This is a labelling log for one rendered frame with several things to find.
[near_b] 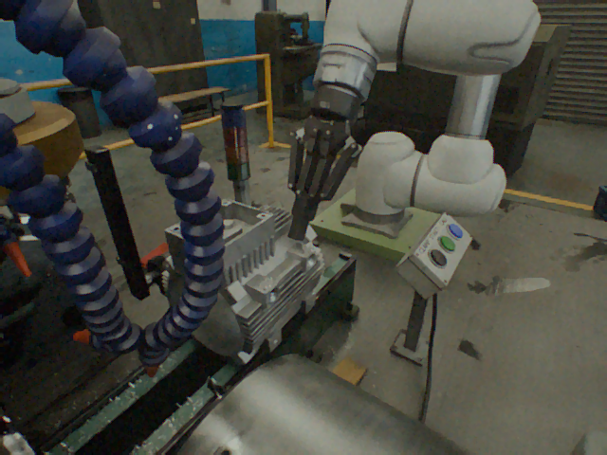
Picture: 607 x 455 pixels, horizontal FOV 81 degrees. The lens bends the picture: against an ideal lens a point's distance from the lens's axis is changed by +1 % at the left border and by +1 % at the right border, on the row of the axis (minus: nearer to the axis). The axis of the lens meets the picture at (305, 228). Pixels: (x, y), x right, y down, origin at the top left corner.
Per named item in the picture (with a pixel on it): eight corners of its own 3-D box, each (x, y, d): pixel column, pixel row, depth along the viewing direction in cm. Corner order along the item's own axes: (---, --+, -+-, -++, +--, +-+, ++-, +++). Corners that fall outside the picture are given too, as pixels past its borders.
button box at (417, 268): (425, 300, 58) (449, 285, 54) (393, 269, 59) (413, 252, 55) (454, 251, 70) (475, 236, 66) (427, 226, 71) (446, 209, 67)
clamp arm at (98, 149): (137, 303, 58) (89, 153, 45) (126, 297, 60) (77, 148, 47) (156, 292, 61) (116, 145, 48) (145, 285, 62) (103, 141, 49)
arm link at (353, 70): (365, 45, 50) (352, 87, 50) (385, 74, 58) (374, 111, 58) (311, 43, 54) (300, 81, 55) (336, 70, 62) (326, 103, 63)
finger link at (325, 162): (335, 136, 58) (342, 136, 58) (317, 202, 59) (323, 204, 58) (324, 127, 55) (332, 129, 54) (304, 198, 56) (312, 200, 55)
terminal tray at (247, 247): (224, 297, 48) (217, 253, 44) (172, 270, 53) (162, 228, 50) (278, 254, 57) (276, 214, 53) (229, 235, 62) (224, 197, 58)
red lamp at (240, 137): (235, 149, 87) (233, 130, 85) (218, 144, 90) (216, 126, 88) (252, 142, 92) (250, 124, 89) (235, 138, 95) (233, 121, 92)
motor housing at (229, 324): (255, 385, 54) (245, 287, 44) (173, 332, 63) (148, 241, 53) (323, 307, 68) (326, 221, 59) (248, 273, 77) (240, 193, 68)
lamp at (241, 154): (237, 166, 90) (235, 149, 87) (220, 161, 93) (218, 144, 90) (253, 159, 94) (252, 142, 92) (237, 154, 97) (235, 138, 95)
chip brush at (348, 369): (300, 453, 57) (300, 450, 56) (277, 433, 60) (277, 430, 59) (368, 370, 70) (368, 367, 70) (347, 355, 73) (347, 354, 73)
